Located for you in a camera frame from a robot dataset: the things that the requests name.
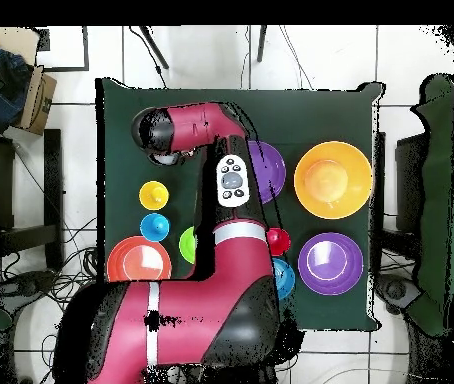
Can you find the white board black frame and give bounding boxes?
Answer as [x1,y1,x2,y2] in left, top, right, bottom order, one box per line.
[34,25,90,73]

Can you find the black cable tangle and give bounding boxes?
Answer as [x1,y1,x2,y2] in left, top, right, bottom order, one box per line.
[0,215,104,384]

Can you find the black metal frame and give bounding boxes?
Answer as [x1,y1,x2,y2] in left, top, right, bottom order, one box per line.
[370,131,430,261]
[0,128,64,273]

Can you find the black stand leg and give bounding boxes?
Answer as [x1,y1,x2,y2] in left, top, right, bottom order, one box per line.
[256,25,270,63]
[138,25,170,71]

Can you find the green bowl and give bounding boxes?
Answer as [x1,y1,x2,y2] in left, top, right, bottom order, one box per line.
[178,225,198,265]

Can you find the blue cup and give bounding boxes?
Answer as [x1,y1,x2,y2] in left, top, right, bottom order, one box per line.
[139,212,171,243]

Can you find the blue clothing pile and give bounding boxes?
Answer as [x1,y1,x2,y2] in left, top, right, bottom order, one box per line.
[0,39,34,133]

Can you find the large yellow bowl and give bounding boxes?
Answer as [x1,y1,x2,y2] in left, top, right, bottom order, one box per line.
[293,140,373,220]

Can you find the black wheeled base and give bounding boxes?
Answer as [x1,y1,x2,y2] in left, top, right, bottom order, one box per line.
[374,271,422,317]
[0,269,58,317]

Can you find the cardboard box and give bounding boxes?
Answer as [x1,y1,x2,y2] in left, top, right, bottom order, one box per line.
[14,65,58,136]

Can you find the purple bowl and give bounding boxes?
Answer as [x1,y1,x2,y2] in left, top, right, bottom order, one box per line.
[247,140,287,205]
[297,232,365,297]

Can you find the dark green tablecloth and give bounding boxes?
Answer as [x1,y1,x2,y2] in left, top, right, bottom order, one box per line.
[95,77,386,333]

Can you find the blue bowl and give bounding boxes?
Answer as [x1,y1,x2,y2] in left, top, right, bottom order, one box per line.
[272,257,297,301]

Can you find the yellow cup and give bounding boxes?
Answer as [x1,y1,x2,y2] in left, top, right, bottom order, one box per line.
[138,180,170,212]

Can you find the orange-red bowl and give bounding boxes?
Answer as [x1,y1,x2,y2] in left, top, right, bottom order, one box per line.
[106,235,173,283]

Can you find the red cup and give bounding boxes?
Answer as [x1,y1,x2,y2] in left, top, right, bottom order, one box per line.
[266,226,292,258]

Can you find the beige cardboard sheet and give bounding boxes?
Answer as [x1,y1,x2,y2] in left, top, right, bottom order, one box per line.
[0,26,40,65]

